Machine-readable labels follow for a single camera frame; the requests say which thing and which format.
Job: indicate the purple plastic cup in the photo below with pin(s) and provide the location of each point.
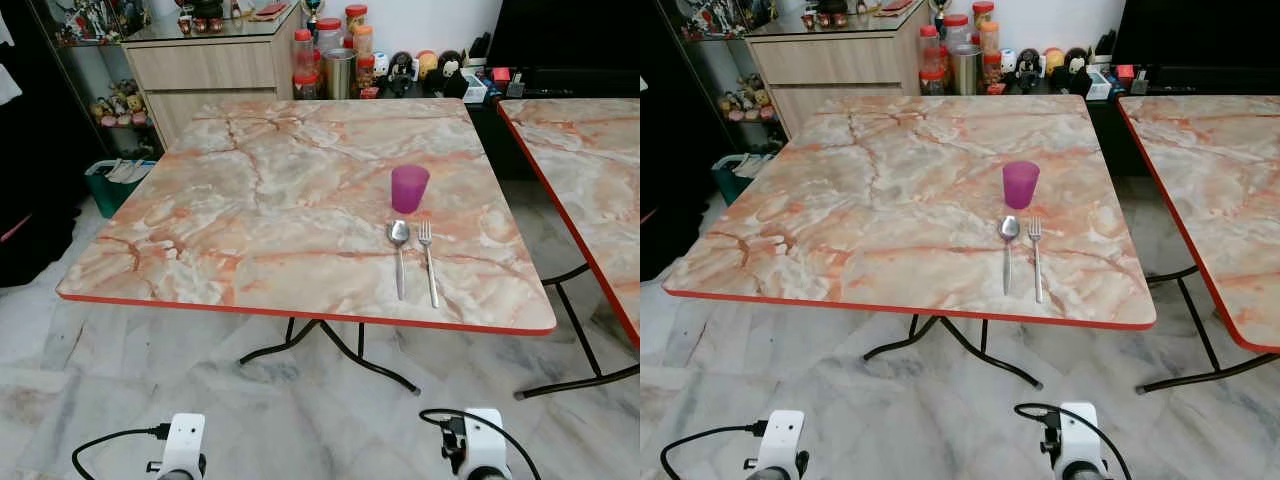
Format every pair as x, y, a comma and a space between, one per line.
410, 190
1021, 185

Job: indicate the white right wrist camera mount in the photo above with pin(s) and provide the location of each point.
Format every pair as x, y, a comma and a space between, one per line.
1082, 432
487, 438

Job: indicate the stainless steel tumbler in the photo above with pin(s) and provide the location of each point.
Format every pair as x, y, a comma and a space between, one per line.
965, 70
339, 75

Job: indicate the steel fork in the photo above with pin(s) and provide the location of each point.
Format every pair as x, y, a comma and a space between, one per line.
1036, 255
428, 260

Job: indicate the small red jar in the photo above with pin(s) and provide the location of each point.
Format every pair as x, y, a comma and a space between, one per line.
366, 73
994, 68

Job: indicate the small trophy cup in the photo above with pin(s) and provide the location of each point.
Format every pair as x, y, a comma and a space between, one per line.
313, 12
939, 9

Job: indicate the steel spoon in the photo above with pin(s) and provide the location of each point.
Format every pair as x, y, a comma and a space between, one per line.
398, 233
1009, 228

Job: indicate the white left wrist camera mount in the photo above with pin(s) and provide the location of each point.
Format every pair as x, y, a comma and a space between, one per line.
781, 434
184, 438

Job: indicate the glass display shelf with toys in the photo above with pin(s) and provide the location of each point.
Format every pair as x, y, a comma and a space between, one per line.
745, 98
115, 105

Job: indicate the light wooden drawer cabinet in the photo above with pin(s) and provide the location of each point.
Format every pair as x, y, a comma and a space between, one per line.
830, 65
210, 70

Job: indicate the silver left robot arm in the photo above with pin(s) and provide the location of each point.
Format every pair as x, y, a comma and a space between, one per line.
183, 473
775, 474

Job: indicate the red lid jar white contents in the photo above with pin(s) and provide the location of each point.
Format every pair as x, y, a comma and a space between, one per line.
329, 38
956, 32

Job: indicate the black television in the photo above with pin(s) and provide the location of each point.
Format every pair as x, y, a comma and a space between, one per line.
570, 35
1190, 30

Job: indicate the black plush figure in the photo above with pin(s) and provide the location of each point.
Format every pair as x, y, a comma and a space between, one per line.
1028, 64
1076, 65
450, 70
401, 68

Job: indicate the white small box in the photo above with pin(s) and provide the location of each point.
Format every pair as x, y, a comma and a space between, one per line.
1100, 84
475, 88

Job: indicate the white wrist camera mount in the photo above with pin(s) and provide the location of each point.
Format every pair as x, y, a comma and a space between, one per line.
781, 434
487, 438
184, 438
1082, 432

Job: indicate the green plastic bin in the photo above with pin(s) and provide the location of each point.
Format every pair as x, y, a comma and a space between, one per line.
728, 185
112, 195

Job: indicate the yellow plush figure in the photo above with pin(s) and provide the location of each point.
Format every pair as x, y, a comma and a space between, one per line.
427, 63
1053, 59

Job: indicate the black folding table leg frame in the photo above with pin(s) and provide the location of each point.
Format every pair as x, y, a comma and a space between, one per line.
960, 340
340, 345
1197, 325
578, 330

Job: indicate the small red box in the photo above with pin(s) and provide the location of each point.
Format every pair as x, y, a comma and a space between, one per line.
1126, 73
501, 76

